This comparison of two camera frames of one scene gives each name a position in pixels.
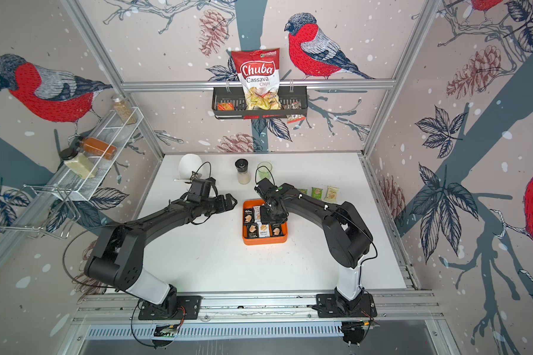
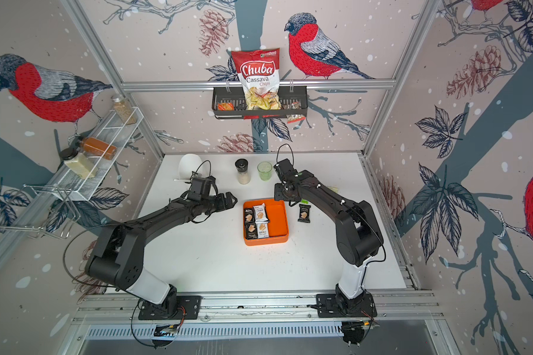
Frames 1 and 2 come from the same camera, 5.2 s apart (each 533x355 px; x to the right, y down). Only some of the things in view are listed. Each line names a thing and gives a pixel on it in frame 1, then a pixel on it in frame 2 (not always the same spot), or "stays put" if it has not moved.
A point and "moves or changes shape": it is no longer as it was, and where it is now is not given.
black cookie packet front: x=252 y=230 stays put
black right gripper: x=279 y=220 to x=277 y=195
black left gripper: x=223 y=206 stays put
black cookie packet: x=277 y=229 moves or changes shape
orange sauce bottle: x=98 y=148 stays put
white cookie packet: x=257 y=214 stays put
